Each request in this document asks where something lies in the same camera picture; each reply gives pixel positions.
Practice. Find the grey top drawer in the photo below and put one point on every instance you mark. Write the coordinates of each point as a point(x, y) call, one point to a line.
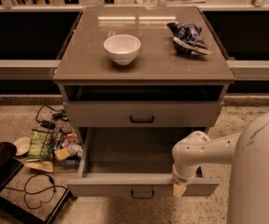
point(144, 106)

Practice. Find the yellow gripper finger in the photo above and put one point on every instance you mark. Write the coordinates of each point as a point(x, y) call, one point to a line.
point(179, 190)

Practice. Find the yellow snack bag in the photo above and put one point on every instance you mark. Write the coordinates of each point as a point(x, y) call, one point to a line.
point(45, 166)

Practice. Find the pile of snack packages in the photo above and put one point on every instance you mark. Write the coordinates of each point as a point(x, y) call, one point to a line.
point(65, 136)

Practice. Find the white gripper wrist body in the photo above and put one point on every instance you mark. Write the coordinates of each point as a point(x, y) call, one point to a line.
point(180, 180)

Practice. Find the blue chip bag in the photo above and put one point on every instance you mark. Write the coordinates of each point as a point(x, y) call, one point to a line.
point(187, 38)

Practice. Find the grey drawer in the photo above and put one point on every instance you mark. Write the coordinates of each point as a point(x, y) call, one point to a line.
point(144, 106)
point(127, 162)

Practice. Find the grey drawer cabinet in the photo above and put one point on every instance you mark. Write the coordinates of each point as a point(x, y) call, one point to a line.
point(86, 63)

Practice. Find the green chip bag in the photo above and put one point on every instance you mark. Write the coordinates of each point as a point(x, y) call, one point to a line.
point(40, 145)

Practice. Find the white plate on floor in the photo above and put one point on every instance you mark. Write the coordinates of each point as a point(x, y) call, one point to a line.
point(22, 145)

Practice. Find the white ceramic bowl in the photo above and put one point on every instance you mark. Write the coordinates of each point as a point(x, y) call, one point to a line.
point(122, 49)

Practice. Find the black power adapter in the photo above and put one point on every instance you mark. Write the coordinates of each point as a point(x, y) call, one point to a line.
point(56, 115)

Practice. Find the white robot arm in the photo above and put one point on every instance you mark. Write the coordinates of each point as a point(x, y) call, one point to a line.
point(248, 153)

